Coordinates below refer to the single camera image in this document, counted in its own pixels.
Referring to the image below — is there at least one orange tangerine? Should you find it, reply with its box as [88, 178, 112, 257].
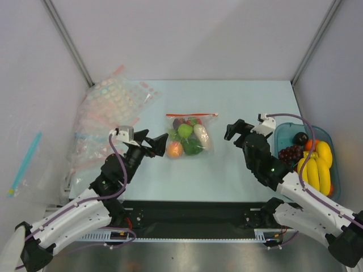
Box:
[304, 139, 320, 151]

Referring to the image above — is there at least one clear orange zip bag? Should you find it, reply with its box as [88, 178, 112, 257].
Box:
[166, 113, 219, 159]

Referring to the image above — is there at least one white radish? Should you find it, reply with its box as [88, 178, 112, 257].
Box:
[193, 124, 212, 151]

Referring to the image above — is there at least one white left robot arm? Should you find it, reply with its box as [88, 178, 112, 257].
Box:
[20, 126, 168, 271]

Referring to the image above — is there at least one green bell pepper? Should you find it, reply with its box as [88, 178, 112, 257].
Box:
[181, 138, 204, 156]

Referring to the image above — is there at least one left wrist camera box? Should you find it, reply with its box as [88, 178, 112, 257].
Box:
[109, 125, 139, 146]

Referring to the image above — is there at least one green grape bunch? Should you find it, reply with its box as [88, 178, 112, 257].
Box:
[168, 129, 182, 142]

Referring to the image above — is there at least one pile of clear zip bags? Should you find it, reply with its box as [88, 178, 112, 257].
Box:
[68, 66, 162, 198]

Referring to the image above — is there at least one yellow banana bunch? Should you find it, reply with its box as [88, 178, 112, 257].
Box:
[302, 152, 333, 196]

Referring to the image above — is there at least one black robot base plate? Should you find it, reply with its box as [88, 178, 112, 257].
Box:
[107, 199, 284, 239]

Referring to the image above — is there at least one orange red peach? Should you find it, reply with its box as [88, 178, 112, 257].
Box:
[167, 142, 184, 159]

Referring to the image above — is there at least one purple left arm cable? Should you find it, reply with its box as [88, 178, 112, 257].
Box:
[15, 133, 137, 270]

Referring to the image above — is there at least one dark purple plum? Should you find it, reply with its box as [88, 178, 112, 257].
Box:
[293, 132, 309, 146]

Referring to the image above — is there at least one yellow mango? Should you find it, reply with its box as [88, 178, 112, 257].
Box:
[315, 141, 333, 168]

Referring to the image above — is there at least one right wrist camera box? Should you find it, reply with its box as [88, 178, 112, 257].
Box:
[251, 113, 276, 137]

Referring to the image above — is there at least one wrinkled green fruit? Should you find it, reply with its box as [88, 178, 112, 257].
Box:
[177, 124, 193, 139]

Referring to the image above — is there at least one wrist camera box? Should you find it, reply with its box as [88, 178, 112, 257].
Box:
[109, 125, 139, 146]
[251, 113, 276, 137]

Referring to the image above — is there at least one teal plastic fruit bin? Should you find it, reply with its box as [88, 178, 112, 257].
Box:
[275, 122, 340, 200]

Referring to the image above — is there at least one purple grape bunch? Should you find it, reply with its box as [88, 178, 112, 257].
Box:
[278, 145, 303, 168]

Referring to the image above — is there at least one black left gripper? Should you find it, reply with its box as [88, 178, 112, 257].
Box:
[124, 129, 167, 182]

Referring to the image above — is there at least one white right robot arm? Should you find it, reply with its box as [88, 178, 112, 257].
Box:
[224, 116, 362, 268]

